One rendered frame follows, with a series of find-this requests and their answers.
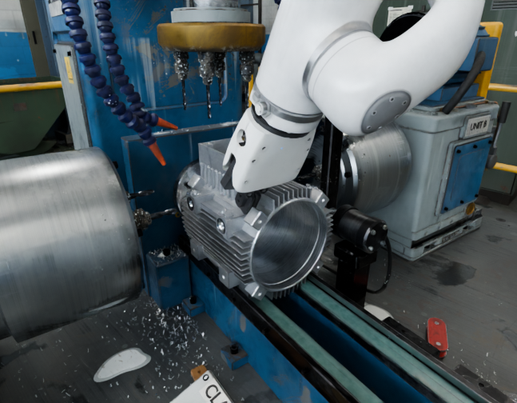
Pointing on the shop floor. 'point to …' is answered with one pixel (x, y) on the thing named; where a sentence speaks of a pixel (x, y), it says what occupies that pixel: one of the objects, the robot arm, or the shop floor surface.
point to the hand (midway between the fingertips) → (247, 197)
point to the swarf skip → (24, 119)
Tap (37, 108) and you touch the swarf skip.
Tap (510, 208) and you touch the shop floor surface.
